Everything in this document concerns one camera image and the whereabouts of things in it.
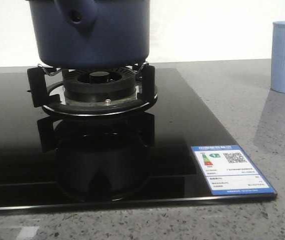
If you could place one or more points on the black metal pot support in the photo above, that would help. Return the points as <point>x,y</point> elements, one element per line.
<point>48,92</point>

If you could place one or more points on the dark blue cooking pot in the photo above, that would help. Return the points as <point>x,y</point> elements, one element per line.
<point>86,34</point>

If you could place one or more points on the black glass gas stove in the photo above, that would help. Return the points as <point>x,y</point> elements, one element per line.
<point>144,159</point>

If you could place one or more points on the black gas burner head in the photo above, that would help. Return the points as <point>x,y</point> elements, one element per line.
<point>97,85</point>

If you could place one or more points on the blue white energy label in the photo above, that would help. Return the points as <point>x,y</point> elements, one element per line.
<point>229,171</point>

